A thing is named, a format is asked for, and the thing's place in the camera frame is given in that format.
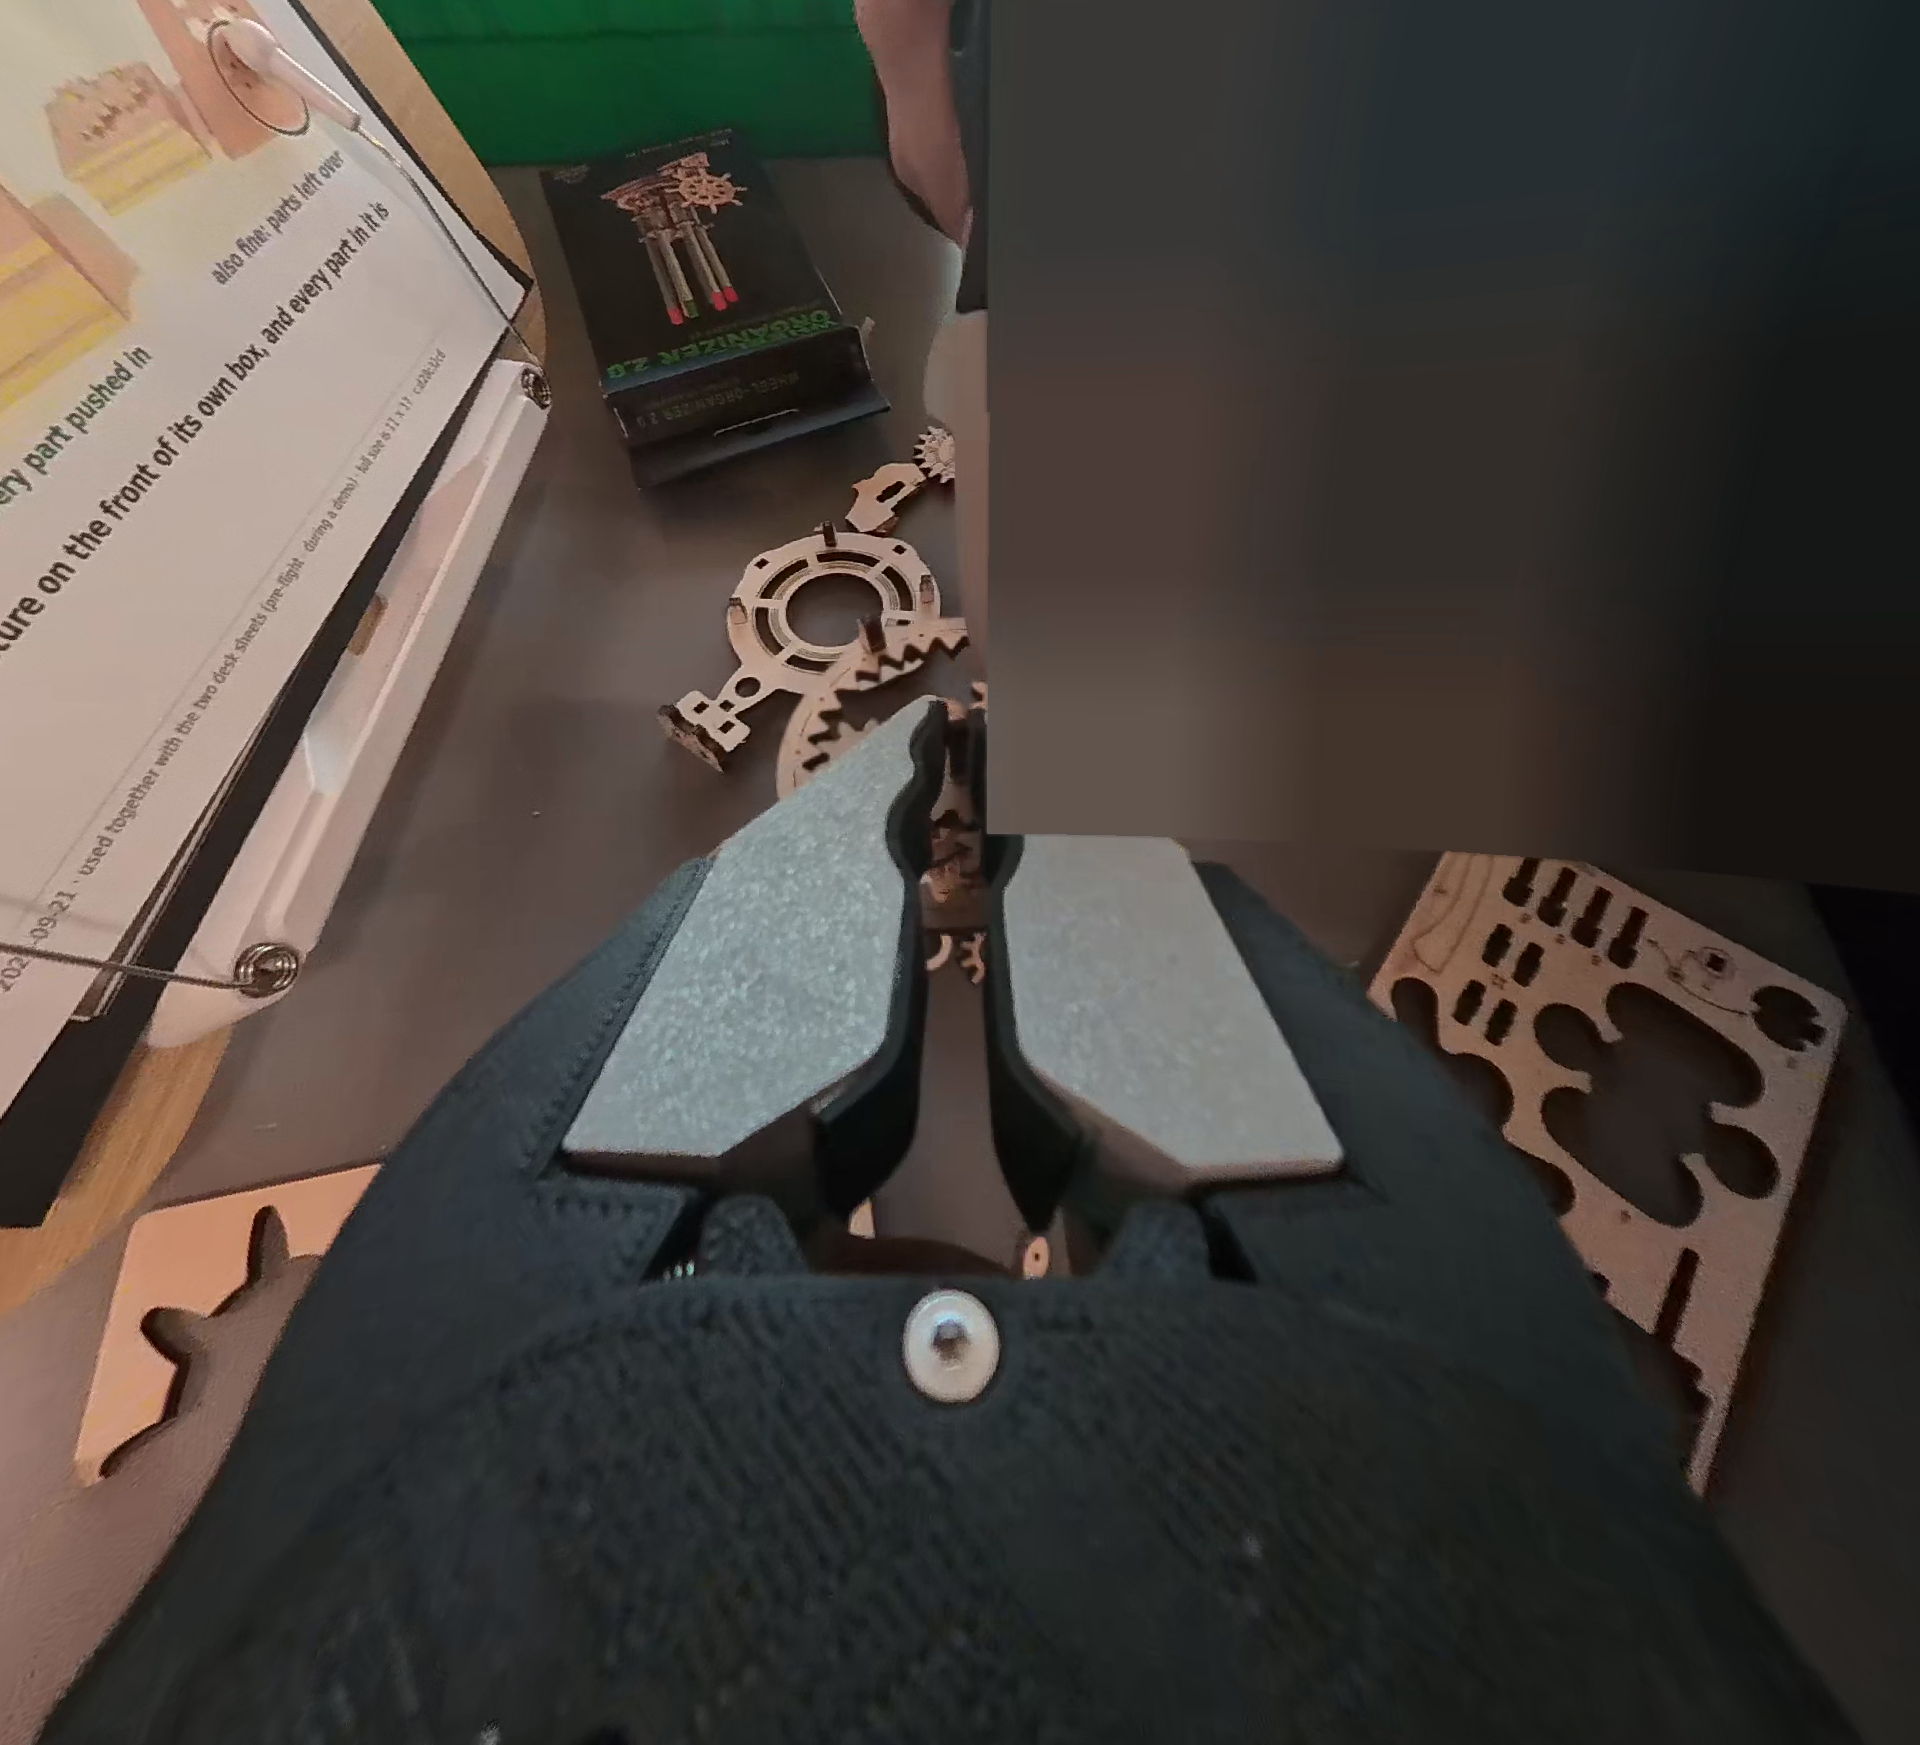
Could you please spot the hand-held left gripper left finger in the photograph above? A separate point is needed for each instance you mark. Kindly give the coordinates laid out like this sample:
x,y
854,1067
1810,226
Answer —
x,y
750,966

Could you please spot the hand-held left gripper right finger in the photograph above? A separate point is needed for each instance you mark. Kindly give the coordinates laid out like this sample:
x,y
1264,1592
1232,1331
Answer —
x,y
1155,1009

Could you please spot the small wooden model part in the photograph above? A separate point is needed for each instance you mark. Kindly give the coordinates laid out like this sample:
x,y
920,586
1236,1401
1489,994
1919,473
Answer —
x,y
955,845

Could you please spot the person's right forearm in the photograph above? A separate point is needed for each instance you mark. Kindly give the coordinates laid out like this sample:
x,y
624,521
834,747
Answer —
x,y
906,21

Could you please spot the black model kit box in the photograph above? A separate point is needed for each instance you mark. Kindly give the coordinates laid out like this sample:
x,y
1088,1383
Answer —
x,y
705,275

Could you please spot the wooden gear plate part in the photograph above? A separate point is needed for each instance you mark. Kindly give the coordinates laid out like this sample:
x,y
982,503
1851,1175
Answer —
x,y
840,724

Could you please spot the wooden cutout sheet with slots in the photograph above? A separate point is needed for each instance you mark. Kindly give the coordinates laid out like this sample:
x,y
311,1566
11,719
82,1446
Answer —
x,y
1425,973

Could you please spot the white book stand ledge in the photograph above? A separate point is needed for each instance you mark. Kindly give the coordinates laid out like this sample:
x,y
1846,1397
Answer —
x,y
391,754

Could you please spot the instruction sheet on stand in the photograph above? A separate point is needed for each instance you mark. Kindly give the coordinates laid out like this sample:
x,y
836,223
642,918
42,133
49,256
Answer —
x,y
374,51

